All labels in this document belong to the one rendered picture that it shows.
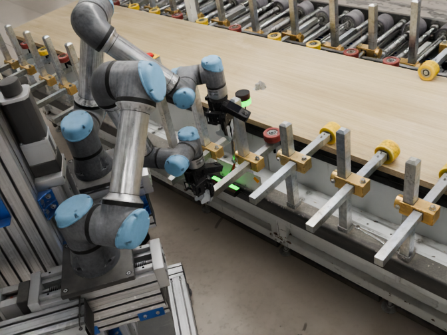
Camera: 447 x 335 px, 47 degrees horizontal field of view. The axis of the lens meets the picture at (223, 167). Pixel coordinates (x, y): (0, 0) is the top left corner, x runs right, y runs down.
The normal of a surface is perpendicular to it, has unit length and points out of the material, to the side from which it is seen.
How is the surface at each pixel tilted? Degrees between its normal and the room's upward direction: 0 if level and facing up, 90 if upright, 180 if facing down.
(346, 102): 0
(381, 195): 90
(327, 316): 0
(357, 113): 0
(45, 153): 90
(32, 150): 90
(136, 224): 95
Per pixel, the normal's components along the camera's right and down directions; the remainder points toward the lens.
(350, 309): -0.16, -0.78
